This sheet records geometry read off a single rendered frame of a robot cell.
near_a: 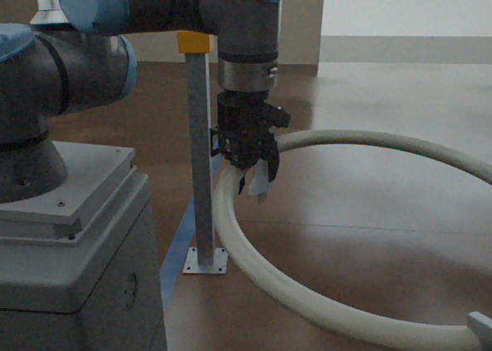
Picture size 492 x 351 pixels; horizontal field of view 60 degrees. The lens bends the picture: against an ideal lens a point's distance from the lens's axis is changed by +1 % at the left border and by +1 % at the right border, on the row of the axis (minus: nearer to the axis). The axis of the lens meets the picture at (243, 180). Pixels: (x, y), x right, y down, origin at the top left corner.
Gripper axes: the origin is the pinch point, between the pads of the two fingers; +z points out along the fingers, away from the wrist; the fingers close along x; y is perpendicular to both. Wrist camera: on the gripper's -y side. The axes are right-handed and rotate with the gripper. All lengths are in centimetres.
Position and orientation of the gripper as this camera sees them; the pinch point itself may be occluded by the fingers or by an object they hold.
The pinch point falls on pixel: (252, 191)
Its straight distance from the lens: 76.0
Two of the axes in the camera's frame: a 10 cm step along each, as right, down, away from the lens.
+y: -6.3, 3.8, -6.7
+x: 7.8, 3.3, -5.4
